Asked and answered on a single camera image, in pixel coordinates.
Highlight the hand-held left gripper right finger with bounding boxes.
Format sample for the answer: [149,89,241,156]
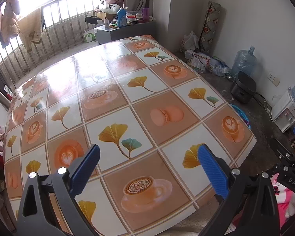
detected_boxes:
[197,144,282,236]

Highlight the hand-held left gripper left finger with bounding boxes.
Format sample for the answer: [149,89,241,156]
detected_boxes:
[17,144,101,236]

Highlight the blue plastic basket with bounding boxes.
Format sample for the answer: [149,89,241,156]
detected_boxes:
[230,104,252,129]

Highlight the white water dispenser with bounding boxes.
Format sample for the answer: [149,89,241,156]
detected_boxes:
[272,87,295,133]

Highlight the pink printed pajama clothing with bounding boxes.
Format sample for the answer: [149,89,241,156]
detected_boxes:
[270,172,295,229]

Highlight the black rice cooker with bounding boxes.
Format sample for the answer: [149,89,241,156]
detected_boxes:
[230,71,257,105]

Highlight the empty blue water jug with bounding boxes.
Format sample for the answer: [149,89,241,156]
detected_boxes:
[231,45,257,79]

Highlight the pile of packets on floor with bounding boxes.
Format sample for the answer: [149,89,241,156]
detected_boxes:
[187,52,230,77]

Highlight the white plastic bag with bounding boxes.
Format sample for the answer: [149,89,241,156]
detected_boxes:
[181,31,199,52]

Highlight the green white small appliance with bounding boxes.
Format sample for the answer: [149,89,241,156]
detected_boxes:
[84,28,96,43]

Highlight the grey cabinet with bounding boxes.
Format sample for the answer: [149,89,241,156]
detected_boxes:
[93,21,156,45]

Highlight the metal balcony railing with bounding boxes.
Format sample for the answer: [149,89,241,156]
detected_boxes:
[0,0,113,79]

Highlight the blue detergent bottle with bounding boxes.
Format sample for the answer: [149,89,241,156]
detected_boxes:
[117,7,128,28]

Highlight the white bag on cabinet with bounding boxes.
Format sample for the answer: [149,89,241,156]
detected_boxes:
[100,2,122,15]

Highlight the tan hanging jacket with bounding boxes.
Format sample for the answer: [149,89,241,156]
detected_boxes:
[1,0,21,46]

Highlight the white wall socket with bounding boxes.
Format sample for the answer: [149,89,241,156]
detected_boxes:
[267,73,280,87]

